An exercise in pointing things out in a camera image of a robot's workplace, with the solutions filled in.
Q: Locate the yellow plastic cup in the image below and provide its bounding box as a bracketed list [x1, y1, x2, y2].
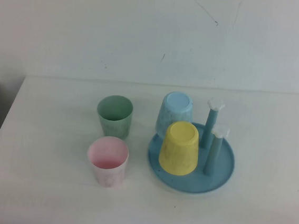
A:
[157, 119, 201, 178]

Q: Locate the light blue plastic cup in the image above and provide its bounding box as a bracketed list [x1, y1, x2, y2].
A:
[154, 90, 196, 143]

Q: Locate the green plastic cup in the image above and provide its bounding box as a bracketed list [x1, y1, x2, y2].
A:
[94, 93, 136, 140]

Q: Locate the pink plastic cup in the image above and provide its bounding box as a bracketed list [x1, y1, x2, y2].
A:
[84, 134, 131, 191]

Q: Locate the blue cup stand with pegs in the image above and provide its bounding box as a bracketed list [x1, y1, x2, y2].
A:
[144, 91, 242, 198]

